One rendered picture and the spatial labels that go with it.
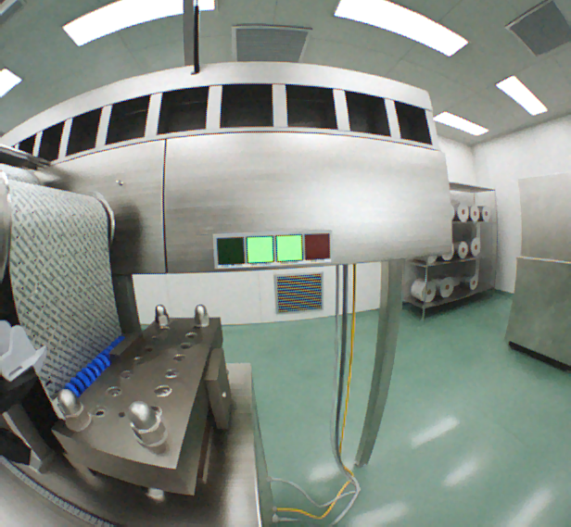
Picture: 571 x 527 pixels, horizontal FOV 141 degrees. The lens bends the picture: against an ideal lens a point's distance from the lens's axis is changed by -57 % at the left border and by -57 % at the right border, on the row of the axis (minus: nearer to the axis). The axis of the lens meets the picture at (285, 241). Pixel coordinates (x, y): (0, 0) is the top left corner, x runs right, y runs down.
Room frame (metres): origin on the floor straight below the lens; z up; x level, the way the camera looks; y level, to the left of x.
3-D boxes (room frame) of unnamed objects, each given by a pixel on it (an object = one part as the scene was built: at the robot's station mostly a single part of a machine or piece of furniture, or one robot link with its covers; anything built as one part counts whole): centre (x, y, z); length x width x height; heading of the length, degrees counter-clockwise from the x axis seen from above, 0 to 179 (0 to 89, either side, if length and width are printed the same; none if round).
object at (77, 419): (0.11, 0.23, 1.05); 0.04 x 0.04 x 0.04
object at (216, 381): (0.32, 0.12, 0.96); 0.10 x 0.03 x 0.11; 8
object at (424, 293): (2.85, -2.58, 0.92); 1.83 x 0.53 x 1.85; 98
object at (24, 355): (0.10, 0.28, 1.11); 0.09 x 0.03 x 0.06; 7
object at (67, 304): (0.24, 0.32, 1.11); 0.23 x 0.01 x 0.18; 8
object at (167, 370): (0.29, 0.21, 1.00); 0.40 x 0.16 x 0.06; 8
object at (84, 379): (0.24, 0.30, 1.03); 0.21 x 0.04 x 0.03; 8
